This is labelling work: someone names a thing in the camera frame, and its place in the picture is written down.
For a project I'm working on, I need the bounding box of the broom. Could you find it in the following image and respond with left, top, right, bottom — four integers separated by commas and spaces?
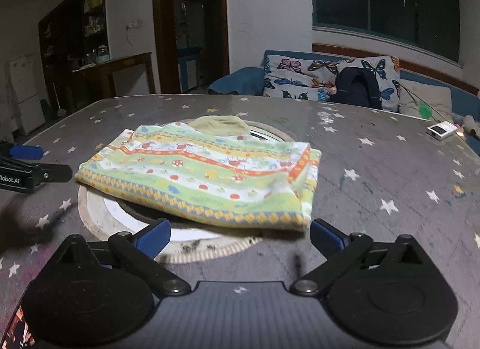
52, 82, 67, 116

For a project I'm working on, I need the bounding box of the small white device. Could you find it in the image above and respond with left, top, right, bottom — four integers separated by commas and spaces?
427, 122, 456, 141

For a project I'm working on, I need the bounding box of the blue cabinet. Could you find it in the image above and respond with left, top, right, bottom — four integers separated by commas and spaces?
177, 47, 201, 90

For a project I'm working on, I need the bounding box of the colourful patterned garment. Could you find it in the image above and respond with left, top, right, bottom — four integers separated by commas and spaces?
74, 123, 322, 232

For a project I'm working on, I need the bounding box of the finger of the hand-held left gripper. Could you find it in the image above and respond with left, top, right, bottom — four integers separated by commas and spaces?
37, 164, 73, 185
8, 145, 45, 160

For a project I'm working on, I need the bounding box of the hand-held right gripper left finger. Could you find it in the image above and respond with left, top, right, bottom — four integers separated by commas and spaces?
45, 219, 193, 297

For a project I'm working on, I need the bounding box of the dark wooden shelf cabinet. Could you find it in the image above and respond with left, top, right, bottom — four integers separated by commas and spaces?
37, 0, 109, 114

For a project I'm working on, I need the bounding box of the cream cushion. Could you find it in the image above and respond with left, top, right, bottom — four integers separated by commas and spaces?
398, 80, 454, 122

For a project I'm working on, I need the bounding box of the wooden side desk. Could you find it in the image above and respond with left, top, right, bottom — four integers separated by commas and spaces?
71, 52, 156, 99

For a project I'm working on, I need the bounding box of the brown wooden door frame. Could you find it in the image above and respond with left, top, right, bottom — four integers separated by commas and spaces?
152, 0, 230, 94

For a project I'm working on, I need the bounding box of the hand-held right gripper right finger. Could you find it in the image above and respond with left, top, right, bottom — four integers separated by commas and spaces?
289, 219, 437, 297

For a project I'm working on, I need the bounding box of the grey star print tablecloth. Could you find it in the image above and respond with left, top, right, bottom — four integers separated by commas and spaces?
0, 94, 480, 349

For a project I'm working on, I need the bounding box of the olive green cloth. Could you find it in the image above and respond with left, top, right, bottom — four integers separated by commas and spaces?
187, 115, 251, 136

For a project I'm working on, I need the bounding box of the blue sofa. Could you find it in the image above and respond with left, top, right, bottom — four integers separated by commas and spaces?
207, 50, 480, 119

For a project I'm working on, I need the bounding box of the black backpack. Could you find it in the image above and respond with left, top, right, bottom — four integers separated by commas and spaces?
329, 67, 383, 109

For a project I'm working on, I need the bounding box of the white refrigerator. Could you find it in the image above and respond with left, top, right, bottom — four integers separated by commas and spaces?
8, 52, 46, 135

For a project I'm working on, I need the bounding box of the plush toy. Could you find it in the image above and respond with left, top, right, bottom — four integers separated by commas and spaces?
462, 114, 480, 135

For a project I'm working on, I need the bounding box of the dark glass window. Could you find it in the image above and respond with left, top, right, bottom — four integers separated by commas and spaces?
310, 0, 461, 63

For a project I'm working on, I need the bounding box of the round induction cooker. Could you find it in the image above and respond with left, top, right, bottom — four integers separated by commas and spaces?
100, 123, 294, 245

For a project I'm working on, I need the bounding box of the butterfly print cushion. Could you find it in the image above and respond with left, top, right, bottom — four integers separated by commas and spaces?
262, 54, 402, 112

